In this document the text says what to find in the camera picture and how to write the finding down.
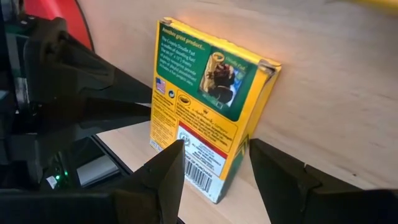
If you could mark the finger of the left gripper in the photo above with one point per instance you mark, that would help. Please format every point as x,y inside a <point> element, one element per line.
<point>77,71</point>
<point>102,118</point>

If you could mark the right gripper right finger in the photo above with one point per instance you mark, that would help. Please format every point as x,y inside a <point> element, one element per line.
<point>295,193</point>

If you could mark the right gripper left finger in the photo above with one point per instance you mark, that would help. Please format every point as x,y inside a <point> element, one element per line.
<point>161,186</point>

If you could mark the Crayola crayon box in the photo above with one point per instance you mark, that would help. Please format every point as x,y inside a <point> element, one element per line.
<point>199,62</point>

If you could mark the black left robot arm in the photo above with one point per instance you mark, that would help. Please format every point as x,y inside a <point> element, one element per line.
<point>31,161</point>

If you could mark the red desk lamp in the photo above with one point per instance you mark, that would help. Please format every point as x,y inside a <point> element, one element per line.
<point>56,18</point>

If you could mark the yellow plastic basket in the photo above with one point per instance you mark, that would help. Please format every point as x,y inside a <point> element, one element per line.
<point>379,4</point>

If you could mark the black aluminium table frame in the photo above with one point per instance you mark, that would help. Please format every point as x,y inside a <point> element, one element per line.
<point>109,152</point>

